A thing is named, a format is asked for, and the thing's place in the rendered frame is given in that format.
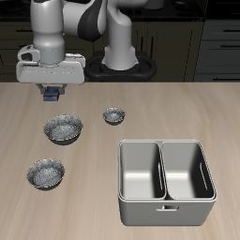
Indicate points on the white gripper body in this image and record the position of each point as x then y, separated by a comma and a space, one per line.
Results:
50, 72

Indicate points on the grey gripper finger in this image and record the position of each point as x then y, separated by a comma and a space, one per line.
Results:
63, 88
41, 88

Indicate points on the blue cream cheese box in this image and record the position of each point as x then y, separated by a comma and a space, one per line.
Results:
52, 94

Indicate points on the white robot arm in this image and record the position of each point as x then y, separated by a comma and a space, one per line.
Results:
118, 37

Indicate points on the large grey speckled bowl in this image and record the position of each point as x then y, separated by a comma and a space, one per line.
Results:
63, 128

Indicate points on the small grey speckled bowl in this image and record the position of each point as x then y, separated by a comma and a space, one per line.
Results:
114, 115

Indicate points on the medium grey speckled bowl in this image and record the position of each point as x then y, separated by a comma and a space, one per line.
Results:
45, 173

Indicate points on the dark kitchen cupboards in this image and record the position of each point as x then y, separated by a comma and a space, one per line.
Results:
193, 47

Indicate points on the white two-bin basket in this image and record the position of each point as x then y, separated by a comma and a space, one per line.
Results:
165, 184

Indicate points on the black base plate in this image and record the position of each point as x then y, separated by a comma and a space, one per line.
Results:
146, 70

